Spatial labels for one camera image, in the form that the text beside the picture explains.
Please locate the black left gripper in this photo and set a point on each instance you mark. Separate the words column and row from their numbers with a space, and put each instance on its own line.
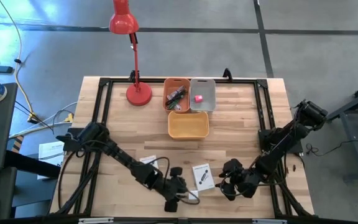
column 174, row 188

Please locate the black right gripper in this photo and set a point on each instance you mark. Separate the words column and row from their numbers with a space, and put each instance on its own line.
column 244, row 182

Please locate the small white charger cube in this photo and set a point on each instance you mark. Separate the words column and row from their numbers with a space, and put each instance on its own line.
column 194, row 194

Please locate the white printed booklet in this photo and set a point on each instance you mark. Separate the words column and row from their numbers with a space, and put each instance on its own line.
column 148, row 159
column 203, row 177

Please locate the small red plug adapter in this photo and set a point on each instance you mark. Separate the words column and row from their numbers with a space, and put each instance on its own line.
column 198, row 99

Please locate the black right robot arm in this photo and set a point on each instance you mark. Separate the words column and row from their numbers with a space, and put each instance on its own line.
column 312, row 112

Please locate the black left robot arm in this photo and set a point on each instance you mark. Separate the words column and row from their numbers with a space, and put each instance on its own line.
column 117, row 152

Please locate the yellow plastic bin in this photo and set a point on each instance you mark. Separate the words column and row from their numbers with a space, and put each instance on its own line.
column 188, row 125

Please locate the grey plastic bin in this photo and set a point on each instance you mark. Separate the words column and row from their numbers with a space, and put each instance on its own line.
column 208, row 93

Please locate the orange plastic bin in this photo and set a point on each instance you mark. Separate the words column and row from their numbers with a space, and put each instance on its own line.
column 166, row 84

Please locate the red desk lamp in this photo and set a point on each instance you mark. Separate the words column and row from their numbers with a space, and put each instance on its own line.
column 139, row 93

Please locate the yellow plug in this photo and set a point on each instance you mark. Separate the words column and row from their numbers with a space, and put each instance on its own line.
column 68, row 117

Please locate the white paper sheet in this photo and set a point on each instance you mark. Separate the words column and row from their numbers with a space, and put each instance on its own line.
column 50, row 151

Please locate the black front rail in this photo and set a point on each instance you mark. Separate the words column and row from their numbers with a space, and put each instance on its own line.
column 179, row 221

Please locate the silver rail bracket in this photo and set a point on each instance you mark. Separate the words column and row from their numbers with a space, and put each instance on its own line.
column 95, row 220
column 269, row 221

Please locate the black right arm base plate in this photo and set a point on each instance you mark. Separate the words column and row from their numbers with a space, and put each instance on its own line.
column 294, row 147

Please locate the black metal table frame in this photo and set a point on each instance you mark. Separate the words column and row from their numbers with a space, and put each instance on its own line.
column 244, row 81

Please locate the black frame clamp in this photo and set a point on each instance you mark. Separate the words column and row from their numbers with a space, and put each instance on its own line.
column 227, row 74

